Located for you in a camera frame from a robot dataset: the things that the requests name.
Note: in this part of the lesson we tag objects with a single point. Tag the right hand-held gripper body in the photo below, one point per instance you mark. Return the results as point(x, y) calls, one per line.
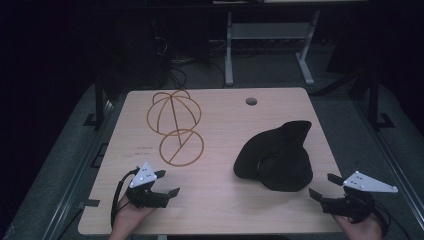
point(353, 203)

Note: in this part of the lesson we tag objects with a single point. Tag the aluminium frame rail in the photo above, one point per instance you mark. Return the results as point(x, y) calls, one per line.
point(76, 176)
point(393, 166)

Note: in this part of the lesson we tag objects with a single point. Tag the person's right hand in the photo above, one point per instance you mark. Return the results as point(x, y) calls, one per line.
point(361, 230)

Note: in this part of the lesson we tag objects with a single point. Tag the person's left hand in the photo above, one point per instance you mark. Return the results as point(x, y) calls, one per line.
point(131, 215)

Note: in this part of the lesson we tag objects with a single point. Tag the black frame post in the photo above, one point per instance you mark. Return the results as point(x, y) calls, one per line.
point(98, 106)

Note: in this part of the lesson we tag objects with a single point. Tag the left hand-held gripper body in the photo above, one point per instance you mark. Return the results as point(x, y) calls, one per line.
point(148, 196)

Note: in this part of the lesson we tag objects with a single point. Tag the grey metal stand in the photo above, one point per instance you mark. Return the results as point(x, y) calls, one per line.
point(266, 31)

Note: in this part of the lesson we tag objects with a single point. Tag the grey tape strip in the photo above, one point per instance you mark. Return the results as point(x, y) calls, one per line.
point(90, 203)

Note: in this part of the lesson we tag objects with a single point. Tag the black hat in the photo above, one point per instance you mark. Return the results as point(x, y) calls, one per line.
point(276, 160)

